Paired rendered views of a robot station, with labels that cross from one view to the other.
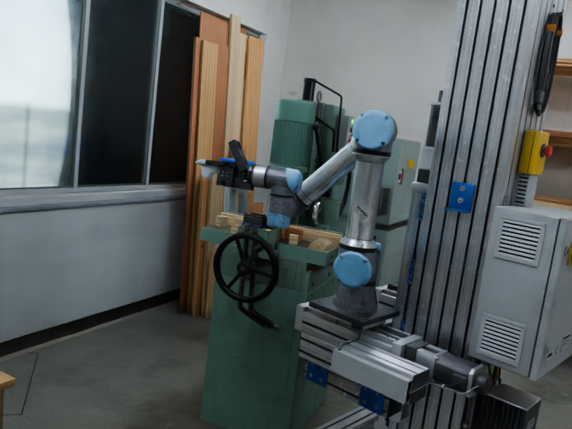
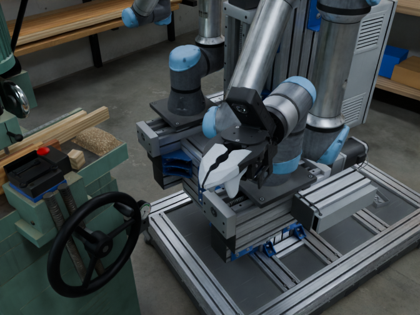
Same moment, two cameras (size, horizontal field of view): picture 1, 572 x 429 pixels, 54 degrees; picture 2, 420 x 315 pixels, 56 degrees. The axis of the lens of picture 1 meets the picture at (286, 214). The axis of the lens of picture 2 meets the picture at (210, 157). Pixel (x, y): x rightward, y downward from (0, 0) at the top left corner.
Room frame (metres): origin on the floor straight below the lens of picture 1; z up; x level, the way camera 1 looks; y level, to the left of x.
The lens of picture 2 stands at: (1.75, 0.71, 1.58)
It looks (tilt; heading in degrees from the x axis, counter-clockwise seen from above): 36 degrees down; 286
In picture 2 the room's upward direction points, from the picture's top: straight up
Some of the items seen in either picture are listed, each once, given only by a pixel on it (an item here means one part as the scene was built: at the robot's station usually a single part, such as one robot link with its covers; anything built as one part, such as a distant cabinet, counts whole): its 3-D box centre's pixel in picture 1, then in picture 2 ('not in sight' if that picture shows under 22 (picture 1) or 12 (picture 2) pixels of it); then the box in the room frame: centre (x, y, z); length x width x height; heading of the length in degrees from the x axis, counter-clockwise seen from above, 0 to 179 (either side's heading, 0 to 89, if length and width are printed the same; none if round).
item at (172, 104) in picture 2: not in sight; (185, 95); (2.21, -0.60, 0.87); 0.15 x 0.15 x 0.10
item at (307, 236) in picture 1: (292, 233); (29, 152); (2.50, -0.04, 0.92); 0.58 x 0.02 x 0.04; 69
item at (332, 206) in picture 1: (328, 211); (14, 90); (2.64, -0.20, 1.02); 0.09 x 0.07 x 0.12; 69
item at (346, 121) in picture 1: (344, 132); not in sight; (2.77, -0.23, 1.40); 0.10 x 0.06 x 0.16; 159
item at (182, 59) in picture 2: not in sight; (186, 66); (2.21, -0.60, 0.98); 0.13 x 0.12 x 0.14; 63
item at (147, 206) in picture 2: not in sight; (140, 211); (2.23, -0.15, 0.65); 0.06 x 0.04 x 0.08; 69
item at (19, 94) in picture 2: (318, 211); (14, 100); (2.60, -0.15, 1.02); 0.12 x 0.03 x 0.12; 159
